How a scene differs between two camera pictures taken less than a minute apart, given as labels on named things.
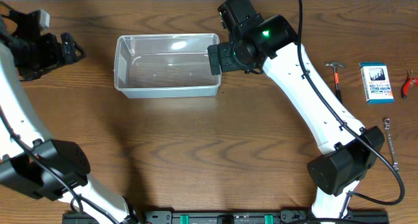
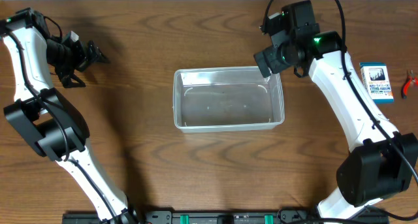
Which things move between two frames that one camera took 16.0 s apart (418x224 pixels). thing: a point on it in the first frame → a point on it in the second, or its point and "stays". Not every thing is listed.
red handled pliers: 410,80 stays
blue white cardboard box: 377,83 stays
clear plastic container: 170,65 → 226,98
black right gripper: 224,51 → 270,55
